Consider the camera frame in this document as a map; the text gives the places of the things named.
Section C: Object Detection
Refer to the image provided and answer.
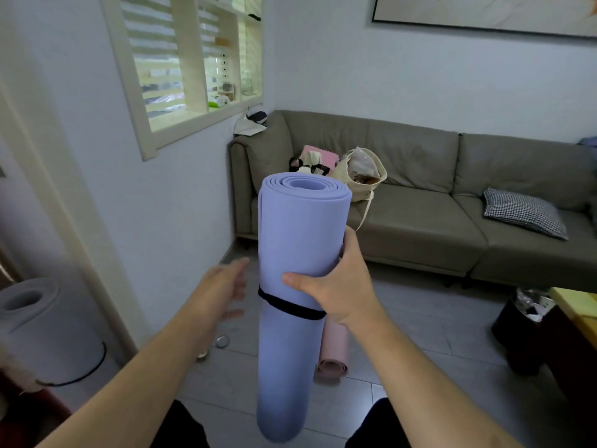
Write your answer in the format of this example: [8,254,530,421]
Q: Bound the person's right hand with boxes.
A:
[282,226,386,330]

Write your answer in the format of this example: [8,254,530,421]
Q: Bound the person's left hand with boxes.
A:
[186,257,252,339]

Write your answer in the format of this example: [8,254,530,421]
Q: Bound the purple yoga mat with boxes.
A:
[256,172,353,444]

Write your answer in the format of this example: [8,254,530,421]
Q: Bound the person's left forearm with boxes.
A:
[36,307,220,448]

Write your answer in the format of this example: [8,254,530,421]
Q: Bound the person's right forearm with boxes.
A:
[346,307,524,448]

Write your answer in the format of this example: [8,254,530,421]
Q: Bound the rolled pink yoga mat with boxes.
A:
[315,317,349,381]

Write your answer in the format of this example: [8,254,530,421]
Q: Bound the black and white bag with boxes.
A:
[289,152,331,176]

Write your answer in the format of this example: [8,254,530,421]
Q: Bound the beige tote bag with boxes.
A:
[328,147,388,232]

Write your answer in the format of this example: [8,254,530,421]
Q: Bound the pink foam mat piece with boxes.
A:
[299,145,340,170]

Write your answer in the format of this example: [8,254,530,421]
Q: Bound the grey-brown sofa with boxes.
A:
[229,110,597,293]

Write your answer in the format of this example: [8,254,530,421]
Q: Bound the rolled grey yoga mat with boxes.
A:
[0,277,107,406]

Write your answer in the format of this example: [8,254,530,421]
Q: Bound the black trash bin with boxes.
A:
[491,288,557,375]

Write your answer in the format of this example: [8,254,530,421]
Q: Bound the checkered cushion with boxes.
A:
[483,187,569,241]

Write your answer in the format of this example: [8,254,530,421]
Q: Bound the wooden table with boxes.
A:
[541,287,597,411]

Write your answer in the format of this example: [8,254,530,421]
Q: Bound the black elastic strap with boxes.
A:
[258,287,326,321]

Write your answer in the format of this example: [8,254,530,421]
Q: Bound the cream window frame shelf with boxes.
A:
[99,0,265,161]

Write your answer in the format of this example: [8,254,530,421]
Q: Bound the framed wall picture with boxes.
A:
[372,0,597,39]

